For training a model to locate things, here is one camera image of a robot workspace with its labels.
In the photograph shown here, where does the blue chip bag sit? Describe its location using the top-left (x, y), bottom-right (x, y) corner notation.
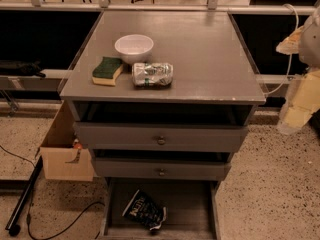
top-left (122, 189), bottom-right (167, 231)

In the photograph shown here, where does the black object on ledge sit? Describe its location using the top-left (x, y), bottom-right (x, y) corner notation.
top-left (0, 60), bottom-right (45, 77)

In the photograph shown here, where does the white hanging cable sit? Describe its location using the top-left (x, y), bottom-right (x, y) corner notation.
top-left (265, 3), bottom-right (300, 96)

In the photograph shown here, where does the grey drawer cabinet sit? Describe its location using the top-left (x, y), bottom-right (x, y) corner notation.
top-left (59, 9), bottom-right (267, 240)

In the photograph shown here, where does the green yellow sponge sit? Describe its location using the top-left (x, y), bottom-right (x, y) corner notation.
top-left (92, 57), bottom-right (123, 86)

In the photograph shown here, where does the black floor rail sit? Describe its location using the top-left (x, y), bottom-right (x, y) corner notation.
top-left (1, 158), bottom-right (43, 237)

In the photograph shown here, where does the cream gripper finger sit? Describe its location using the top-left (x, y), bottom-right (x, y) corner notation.
top-left (277, 69), bottom-right (320, 135)
top-left (276, 26), bottom-right (304, 55)

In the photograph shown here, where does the black cable on floor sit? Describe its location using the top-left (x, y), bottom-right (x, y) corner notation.
top-left (0, 145), bottom-right (106, 240)

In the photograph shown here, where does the white bowl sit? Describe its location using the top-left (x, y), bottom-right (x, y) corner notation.
top-left (114, 34), bottom-right (154, 65)

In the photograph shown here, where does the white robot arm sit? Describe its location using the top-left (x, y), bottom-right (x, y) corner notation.
top-left (276, 7), bottom-right (320, 135)

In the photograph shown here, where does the grey top drawer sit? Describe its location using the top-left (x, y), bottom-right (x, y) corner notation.
top-left (74, 122), bottom-right (248, 153)

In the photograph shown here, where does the grey middle drawer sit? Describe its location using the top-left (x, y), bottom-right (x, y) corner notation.
top-left (92, 158), bottom-right (231, 181)

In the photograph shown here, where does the cardboard box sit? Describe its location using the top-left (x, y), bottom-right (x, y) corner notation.
top-left (40, 102), bottom-right (94, 182)

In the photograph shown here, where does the grey drawer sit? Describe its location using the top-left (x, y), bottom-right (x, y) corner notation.
top-left (92, 158), bottom-right (231, 181)
top-left (97, 178), bottom-right (221, 240)
top-left (74, 122), bottom-right (248, 153)

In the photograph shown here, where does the grey bottom drawer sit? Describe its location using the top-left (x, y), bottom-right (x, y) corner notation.
top-left (97, 178), bottom-right (221, 240)

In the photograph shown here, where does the brass drawer knob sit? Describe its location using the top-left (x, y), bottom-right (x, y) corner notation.
top-left (158, 169), bottom-right (166, 177)
top-left (157, 136), bottom-right (166, 145)

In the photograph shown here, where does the brass top drawer knob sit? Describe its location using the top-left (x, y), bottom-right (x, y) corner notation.
top-left (157, 136), bottom-right (166, 145)

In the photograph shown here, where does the brass middle drawer knob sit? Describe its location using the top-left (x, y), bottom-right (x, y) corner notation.
top-left (158, 169), bottom-right (166, 177)

